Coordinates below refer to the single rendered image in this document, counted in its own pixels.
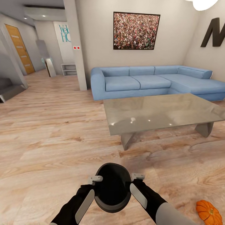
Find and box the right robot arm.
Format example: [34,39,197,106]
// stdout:
[125,173,198,225]

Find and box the cauldron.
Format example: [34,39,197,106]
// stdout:
[93,162,132,213]

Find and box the pumpkin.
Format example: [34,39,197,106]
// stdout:
[196,200,223,225]

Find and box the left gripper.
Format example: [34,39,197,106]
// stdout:
[91,185,100,196]

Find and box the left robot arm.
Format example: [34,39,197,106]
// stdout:
[49,175,103,225]

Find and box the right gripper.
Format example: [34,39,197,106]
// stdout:
[125,181,132,192]

